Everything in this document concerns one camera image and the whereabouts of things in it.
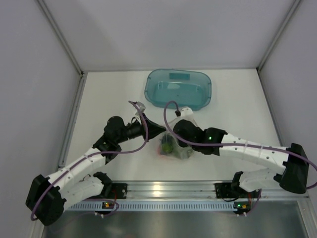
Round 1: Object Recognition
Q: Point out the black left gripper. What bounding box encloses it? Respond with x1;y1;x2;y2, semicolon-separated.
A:
116;113;166;144

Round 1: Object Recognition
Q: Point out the clear zip top bag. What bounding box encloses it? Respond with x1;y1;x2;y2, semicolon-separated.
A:
158;130;194;160

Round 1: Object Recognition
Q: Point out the fake green melon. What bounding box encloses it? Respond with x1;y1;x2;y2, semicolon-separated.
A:
161;142;174;155

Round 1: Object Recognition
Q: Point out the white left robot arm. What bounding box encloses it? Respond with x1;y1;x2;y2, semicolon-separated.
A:
26;115;166;226

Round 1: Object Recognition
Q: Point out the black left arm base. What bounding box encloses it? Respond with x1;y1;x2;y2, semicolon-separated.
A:
93;172;127;200

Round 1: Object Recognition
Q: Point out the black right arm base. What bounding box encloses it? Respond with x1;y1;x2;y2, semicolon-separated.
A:
214;172;248;201

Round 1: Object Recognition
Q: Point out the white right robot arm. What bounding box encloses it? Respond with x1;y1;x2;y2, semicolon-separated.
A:
173;119;309;197

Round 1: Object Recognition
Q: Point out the teal plastic bin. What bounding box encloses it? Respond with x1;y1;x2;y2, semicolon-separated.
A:
144;69;212;111

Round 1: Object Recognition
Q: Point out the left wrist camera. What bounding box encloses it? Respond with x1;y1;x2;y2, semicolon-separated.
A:
134;101;146;118

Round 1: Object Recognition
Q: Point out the aluminium front rail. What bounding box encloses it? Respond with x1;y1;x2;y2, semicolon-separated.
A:
111;180;309;200

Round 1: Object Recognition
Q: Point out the slotted white cable duct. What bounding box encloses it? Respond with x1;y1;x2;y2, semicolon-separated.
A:
67;200;247;212

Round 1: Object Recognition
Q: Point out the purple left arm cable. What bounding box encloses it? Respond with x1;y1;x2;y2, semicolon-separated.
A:
29;100;151;221

